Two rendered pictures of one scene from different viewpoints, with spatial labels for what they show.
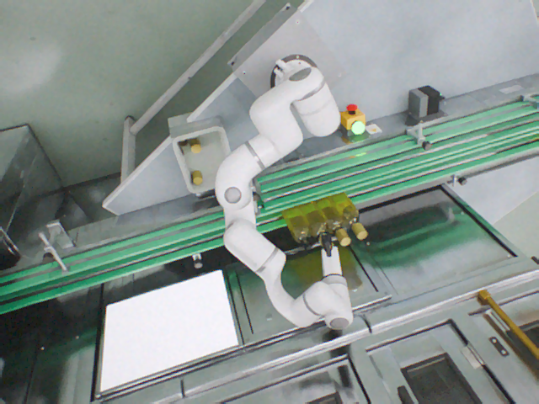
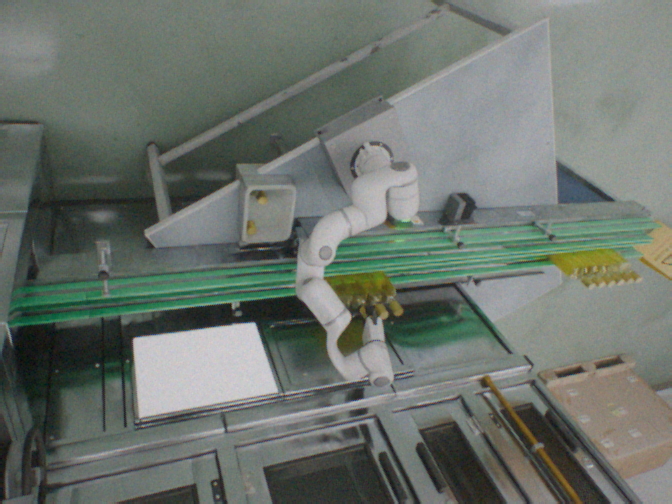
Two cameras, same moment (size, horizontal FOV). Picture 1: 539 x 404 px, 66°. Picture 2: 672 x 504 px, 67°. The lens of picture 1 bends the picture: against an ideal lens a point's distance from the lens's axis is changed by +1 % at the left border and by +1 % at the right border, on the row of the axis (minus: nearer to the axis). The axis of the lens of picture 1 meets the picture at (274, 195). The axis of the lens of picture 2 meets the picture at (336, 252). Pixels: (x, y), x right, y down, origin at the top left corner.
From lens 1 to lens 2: 0.56 m
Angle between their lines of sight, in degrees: 16
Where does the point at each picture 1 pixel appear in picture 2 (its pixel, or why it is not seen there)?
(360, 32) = (428, 135)
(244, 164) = (339, 229)
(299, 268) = not seen: hidden behind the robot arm
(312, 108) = (403, 196)
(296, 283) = not seen: hidden behind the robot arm
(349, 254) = not seen: hidden behind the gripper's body
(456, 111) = (483, 221)
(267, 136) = (362, 210)
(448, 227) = (460, 321)
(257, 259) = (330, 313)
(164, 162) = (223, 205)
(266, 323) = (303, 377)
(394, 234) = (414, 318)
